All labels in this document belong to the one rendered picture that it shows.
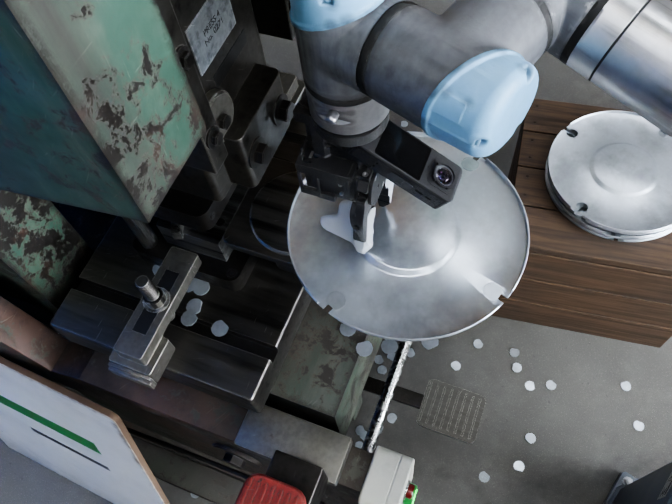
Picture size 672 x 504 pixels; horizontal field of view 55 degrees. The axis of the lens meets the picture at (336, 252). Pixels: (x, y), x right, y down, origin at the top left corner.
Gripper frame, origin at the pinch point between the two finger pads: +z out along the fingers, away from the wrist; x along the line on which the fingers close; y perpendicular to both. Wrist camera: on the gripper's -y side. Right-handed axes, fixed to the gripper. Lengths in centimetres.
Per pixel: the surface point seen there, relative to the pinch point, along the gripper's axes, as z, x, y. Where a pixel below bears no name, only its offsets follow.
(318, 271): 1.5, 7.4, 4.8
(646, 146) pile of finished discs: 42, -57, -35
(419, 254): 1.5, 1.4, -5.6
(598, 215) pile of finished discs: 42, -38, -29
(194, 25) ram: -28.2, 2.1, 14.7
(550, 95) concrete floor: 81, -101, -14
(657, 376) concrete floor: 80, -27, -55
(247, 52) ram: -19.2, -4.2, 14.8
